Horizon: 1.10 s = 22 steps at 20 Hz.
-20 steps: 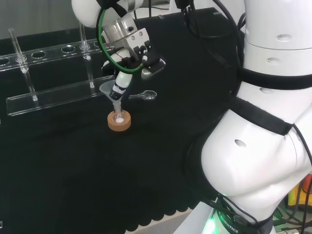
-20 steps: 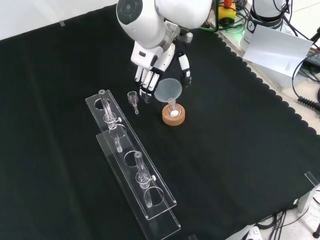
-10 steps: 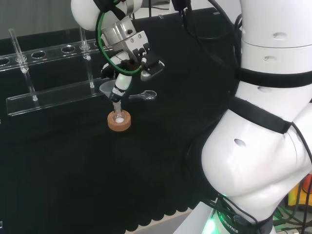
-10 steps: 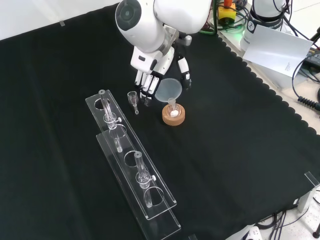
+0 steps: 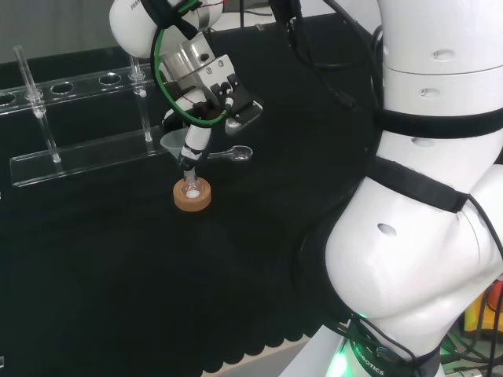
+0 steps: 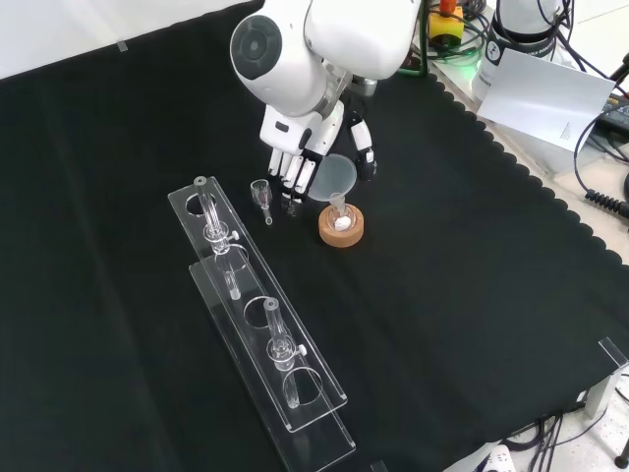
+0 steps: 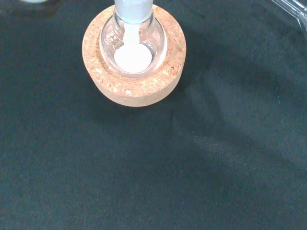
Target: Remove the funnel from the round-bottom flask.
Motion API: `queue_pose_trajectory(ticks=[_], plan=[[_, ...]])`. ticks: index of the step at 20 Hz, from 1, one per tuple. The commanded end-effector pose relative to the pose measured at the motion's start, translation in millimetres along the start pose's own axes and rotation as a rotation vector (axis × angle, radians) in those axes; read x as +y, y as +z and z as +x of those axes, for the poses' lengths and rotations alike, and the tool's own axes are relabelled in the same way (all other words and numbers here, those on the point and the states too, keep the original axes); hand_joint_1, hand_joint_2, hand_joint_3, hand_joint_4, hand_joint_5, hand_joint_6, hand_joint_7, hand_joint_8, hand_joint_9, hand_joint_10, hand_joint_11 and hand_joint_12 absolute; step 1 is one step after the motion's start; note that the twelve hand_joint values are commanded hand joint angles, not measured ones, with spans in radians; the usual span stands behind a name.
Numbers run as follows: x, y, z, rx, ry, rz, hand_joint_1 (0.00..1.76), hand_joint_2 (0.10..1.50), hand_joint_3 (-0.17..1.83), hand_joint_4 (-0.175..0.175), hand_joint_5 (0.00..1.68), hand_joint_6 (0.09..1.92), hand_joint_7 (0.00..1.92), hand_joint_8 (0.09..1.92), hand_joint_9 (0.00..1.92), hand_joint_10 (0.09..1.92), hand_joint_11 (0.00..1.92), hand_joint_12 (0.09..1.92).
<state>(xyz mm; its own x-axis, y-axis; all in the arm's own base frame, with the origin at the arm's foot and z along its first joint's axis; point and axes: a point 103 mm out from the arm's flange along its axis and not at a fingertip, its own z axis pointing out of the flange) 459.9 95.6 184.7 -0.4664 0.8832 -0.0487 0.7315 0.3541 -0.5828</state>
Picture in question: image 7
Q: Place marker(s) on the glass round-bottom flask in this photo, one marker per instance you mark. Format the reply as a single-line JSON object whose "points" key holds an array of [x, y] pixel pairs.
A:
{"points": [[134, 60]]}

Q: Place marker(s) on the black bench cloth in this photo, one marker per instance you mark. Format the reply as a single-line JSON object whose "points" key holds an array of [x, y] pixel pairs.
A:
{"points": [[144, 167]]}

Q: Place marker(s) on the glass weighing funnel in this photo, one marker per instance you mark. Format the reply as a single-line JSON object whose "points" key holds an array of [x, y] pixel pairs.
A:
{"points": [[296, 10]]}

